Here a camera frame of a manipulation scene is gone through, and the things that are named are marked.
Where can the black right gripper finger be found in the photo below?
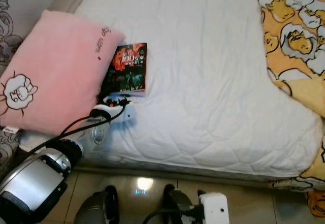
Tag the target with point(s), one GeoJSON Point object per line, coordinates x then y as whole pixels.
{"type": "Point", "coordinates": [196, 197]}

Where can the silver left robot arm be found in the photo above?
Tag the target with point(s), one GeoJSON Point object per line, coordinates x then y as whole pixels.
{"type": "Point", "coordinates": [30, 183]}

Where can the pink pillow with sheep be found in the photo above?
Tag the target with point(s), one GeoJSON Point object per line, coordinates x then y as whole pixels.
{"type": "Point", "coordinates": [61, 66]}

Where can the white quilted mattress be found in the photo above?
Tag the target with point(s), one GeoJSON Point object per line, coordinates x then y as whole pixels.
{"type": "Point", "coordinates": [203, 56]}

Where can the yellow cartoon print blanket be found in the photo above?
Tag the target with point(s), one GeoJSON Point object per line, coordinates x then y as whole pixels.
{"type": "Point", "coordinates": [294, 31]}

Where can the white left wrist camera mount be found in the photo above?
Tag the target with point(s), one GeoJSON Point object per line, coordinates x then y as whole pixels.
{"type": "Point", "coordinates": [100, 113]}

